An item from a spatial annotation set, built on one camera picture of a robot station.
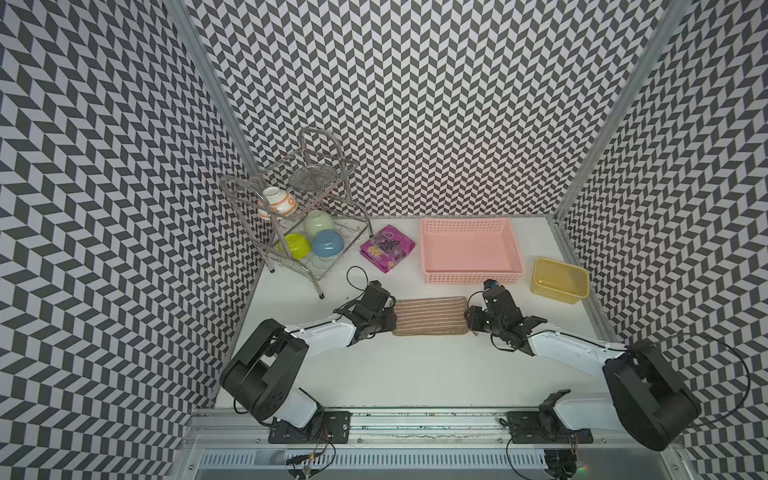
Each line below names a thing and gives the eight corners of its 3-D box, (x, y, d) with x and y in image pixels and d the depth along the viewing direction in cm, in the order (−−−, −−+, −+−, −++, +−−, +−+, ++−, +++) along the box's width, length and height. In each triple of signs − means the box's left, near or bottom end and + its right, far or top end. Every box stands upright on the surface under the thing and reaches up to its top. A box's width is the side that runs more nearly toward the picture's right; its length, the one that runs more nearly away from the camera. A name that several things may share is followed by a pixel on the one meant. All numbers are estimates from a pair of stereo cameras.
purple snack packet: (359, 253, 108) (358, 246, 105) (390, 230, 115) (390, 223, 112) (384, 274, 102) (383, 268, 99) (415, 249, 109) (415, 243, 106)
